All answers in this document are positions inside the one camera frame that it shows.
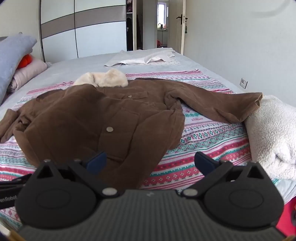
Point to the pink folded quilt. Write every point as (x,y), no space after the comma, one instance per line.
(27,71)

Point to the blue-grey pillow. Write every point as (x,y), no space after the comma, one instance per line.
(11,60)

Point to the window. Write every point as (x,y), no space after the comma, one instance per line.
(161,14)

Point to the wall socket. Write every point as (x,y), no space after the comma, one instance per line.
(243,83)

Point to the white fleece blanket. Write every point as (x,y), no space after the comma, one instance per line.
(270,134)

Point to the orange plush toy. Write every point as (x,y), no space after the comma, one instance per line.
(24,60)

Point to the white door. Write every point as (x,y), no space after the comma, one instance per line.
(175,34)

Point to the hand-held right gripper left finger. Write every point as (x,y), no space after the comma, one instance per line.
(97,161)

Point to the small red object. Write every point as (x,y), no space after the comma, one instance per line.
(159,43)

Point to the white and grey wardrobe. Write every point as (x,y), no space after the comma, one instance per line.
(97,34)

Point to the red cloth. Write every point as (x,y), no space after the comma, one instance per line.
(288,220)

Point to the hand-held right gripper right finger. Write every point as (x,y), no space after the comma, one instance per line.
(203,162)

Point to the dotted white cloth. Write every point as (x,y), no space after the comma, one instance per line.
(170,62)

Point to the bed with grey sheet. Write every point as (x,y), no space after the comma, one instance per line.
(69,69)

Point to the small hanging ornament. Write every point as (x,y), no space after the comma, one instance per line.
(185,26)

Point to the pink patterned blanket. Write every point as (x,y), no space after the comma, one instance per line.
(208,139)

